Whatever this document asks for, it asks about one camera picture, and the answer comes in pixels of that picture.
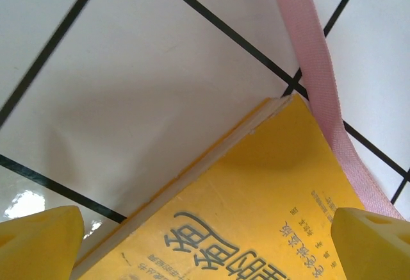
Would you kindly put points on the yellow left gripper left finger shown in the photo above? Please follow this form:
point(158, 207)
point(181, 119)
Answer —
point(38, 244)

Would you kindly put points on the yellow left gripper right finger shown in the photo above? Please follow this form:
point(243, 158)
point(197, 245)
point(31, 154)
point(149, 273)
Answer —
point(371, 248)

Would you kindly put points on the pink backpack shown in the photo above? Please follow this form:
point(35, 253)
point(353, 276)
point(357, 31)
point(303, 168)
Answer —
point(317, 68)

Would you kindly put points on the yellow book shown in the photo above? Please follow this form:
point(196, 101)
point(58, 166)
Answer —
point(256, 180)

